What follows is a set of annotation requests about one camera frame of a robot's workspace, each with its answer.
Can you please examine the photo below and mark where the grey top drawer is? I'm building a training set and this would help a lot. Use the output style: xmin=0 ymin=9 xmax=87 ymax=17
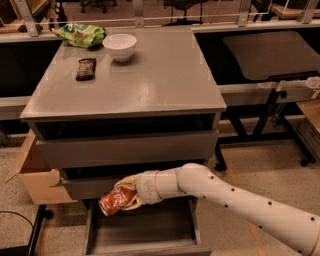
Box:
xmin=36 ymin=130 xmax=218 ymax=168

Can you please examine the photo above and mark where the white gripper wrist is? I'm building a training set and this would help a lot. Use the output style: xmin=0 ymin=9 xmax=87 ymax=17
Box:
xmin=114 ymin=171 xmax=160 ymax=211

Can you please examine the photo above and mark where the brown cardboard box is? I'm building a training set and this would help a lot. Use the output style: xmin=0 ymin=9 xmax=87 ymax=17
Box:
xmin=4 ymin=130 xmax=74 ymax=205

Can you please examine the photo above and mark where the metal railing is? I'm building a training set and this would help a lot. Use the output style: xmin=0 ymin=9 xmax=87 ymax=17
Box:
xmin=0 ymin=0 xmax=320 ymax=38

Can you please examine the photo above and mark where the grey drawer cabinet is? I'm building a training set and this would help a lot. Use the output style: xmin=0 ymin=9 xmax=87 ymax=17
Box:
xmin=21 ymin=27 xmax=226 ymax=186

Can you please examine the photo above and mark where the green chip bag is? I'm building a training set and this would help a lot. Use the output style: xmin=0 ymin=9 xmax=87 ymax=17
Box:
xmin=52 ymin=23 xmax=107 ymax=48

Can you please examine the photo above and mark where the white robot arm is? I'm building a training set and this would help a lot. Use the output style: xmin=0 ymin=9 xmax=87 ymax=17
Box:
xmin=116 ymin=163 xmax=320 ymax=256

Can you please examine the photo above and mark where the grey open bottom drawer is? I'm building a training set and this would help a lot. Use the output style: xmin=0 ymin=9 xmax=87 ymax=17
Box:
xmin=83 ymin=197 xmax=212 ymax=256

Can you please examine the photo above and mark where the black cable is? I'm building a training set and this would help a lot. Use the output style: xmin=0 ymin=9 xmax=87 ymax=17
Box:
xmin=0 ymin=209 xmax=36 ymax=231

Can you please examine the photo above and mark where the grey middle drawer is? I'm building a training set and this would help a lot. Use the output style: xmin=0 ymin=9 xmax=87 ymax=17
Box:
xmin=60 ymin=170 xmax=208 ymax=201

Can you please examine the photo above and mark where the white bowl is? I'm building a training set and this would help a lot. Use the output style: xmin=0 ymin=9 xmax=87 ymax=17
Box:
xmin=103 ymin=34 xmax=137 ymax=62

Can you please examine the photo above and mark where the dark snack bar wrapper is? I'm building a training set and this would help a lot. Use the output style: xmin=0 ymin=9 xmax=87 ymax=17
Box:
xmin=76 ymin=58 xmax=96 ymax=81

